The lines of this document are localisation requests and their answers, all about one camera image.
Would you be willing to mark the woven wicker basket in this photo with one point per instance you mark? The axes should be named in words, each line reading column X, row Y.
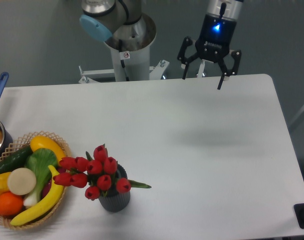
column 20, row 143

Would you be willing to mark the round beige disc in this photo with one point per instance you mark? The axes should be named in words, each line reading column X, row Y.
column 21, row 181

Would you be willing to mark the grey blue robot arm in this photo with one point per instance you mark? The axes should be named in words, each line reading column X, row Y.
column 128, row 33

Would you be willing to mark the yellow bell pepper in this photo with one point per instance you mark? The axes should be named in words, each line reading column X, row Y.
column 3, row 182

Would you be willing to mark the red tulip bouquet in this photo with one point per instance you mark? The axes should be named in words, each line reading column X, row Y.
column 97, row 173

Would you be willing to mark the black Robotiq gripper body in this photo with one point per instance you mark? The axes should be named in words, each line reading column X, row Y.
column 215, row 37

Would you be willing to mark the yellow banana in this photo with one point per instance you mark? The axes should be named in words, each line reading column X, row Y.
column 43, row 206

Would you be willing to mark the dark red fruit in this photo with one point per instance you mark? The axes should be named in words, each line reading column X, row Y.
column 47, row 187

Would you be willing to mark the green cucumber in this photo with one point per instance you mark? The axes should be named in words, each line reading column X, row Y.
column 15, row 160

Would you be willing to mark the dark grey ribbed vase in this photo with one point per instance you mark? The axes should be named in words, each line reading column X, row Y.
column 115, row 201

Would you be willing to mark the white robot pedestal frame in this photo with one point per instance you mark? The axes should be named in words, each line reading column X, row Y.
column 127, row 66

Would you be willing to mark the orange fruit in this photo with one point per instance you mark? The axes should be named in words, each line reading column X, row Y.
column 10, row 204

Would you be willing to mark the green bok choy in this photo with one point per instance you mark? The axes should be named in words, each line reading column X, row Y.
column 38, row 163

